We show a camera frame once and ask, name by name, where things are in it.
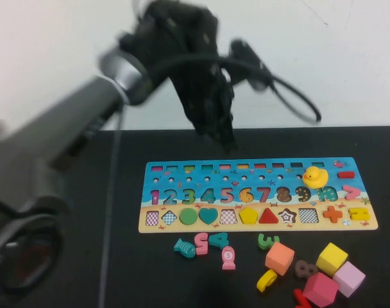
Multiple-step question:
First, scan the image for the pink wooden cube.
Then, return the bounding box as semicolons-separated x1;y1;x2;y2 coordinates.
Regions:
332;261;366;298

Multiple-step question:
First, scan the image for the yellow pentagon piece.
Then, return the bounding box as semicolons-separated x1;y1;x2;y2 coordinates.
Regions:
239;207;259;225

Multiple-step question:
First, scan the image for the pink greater-than sign piece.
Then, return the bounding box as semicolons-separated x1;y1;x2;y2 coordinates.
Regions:
342;185;362;201

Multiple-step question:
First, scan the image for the yellow rubber duck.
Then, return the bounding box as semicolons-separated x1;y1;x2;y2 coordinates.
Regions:
302;166;329;189

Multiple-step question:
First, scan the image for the teal wooden fish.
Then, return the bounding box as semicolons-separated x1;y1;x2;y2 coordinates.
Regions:
173;237;196;259

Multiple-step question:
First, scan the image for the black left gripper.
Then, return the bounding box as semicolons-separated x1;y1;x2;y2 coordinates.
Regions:
172;60;240;155

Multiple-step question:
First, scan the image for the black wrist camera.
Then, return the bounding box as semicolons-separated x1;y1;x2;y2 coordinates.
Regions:
229;38;275;94

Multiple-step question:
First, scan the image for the green number three piece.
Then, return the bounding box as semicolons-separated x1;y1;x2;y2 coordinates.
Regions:
257;233;280;250

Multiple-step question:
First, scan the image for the teal heart piece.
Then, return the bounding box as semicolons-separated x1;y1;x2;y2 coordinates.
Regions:
198;207;220;226

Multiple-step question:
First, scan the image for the red number seven piece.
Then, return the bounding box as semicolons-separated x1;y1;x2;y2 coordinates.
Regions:
292;289;310;308

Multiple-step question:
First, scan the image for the long black cable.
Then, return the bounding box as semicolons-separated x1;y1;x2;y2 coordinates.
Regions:
97;53;323;308

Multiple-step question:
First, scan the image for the yellow equals sign piece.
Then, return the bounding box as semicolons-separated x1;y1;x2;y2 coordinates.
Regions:
348;208;371;221

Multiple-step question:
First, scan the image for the orange plus sign piece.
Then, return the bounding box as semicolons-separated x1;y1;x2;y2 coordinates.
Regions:
323;205;343;224

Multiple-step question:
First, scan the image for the brown number eight piece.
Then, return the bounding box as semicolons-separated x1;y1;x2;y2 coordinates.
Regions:
293;260;318;279

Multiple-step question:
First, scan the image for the pink number five piece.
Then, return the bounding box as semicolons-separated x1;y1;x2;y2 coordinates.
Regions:
194;233;209;256

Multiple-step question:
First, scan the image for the teal number four piece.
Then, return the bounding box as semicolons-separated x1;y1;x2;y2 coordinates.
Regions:
208;232;230;250

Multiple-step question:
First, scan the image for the red triangle piece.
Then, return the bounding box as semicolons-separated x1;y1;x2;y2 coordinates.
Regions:
258;207;280;225

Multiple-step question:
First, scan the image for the orange wooden cube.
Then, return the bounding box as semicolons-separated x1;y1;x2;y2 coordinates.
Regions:
264;242;295;277

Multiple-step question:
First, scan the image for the yellow wooden cube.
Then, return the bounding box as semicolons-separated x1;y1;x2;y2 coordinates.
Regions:
316;243;349;277

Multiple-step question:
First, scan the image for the red wooden cube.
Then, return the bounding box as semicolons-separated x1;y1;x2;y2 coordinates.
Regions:
302;272;339;308

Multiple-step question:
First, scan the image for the green circle piece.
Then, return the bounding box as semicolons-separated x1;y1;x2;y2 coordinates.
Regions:
178;207;199;226

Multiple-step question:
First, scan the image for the colourful number shape puzzle board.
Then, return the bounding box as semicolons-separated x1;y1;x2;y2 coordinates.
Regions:
137;157;378;234

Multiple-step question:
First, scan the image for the pink wooden fish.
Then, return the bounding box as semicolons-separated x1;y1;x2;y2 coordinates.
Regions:
221;246;237;270

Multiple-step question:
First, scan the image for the yellow number piece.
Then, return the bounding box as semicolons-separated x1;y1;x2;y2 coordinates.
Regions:
256;269;278;293

